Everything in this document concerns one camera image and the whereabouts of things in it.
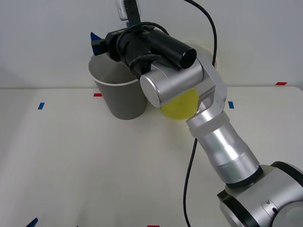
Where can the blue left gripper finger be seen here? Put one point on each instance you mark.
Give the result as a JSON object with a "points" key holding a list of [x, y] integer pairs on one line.
{"points": [[33, 222]]}

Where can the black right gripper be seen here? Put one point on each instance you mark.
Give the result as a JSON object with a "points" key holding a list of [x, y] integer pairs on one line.
{"points": [[112, 45]]}

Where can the silver and black right arm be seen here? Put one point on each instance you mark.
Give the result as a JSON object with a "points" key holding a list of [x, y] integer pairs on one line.
{"points": [[225, 151]]}

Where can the grey plastic waste bin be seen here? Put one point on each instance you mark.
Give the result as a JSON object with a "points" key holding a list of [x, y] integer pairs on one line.
{"points": [[123, 101]]}

